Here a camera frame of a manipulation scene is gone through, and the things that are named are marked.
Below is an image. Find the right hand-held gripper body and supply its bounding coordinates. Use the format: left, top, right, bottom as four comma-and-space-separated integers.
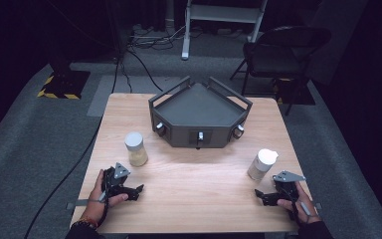
272, 170, 306, 201

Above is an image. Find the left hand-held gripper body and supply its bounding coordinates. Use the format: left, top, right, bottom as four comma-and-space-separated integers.
100, 161, 137, 201

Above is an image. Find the white flip-lid jar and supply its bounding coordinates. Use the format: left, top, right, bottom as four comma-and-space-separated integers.
247, 147, 280, 182

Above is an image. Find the round-lid jar with yellow powder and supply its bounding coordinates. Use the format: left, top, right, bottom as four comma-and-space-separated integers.
123, 131, 149, 167

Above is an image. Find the grey corner rack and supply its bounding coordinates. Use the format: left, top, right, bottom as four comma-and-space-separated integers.
147, 75, 254, 149

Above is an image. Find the person's right hand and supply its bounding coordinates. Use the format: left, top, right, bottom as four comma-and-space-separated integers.
277, 181, 322, 227

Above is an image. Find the person's left hand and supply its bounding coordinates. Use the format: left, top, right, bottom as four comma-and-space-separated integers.
79, 168, 129, 225

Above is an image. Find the yellow object behind cup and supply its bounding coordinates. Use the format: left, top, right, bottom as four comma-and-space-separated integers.
273, 77, 316, 107

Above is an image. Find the black base with hazard tape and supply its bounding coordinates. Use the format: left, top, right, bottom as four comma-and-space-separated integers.
37, 69, 92, 101

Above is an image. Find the black folding chair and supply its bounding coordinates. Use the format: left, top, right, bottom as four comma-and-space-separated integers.
229, 25, 332, 117

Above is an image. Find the white metal stand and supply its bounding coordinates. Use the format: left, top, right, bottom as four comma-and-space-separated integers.
181, 0, 269, 62

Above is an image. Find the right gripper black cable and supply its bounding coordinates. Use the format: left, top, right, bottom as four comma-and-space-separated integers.
287, 193, 311, 224

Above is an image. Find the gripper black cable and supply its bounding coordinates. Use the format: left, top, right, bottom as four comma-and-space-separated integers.
287, 193, 311, 224
96, 190, 109, 228

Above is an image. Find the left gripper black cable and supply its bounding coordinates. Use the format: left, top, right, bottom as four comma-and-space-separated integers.
96, 190, 109, 228

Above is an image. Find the long black floor cable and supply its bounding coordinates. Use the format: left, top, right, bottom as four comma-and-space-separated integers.
24, 58, 122, 239

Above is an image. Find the beaded bracelet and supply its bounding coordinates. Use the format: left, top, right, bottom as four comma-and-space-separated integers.
71, 216, 99, 231

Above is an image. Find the bundle of cables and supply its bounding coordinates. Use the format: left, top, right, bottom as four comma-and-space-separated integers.
127, 23, 187, 52

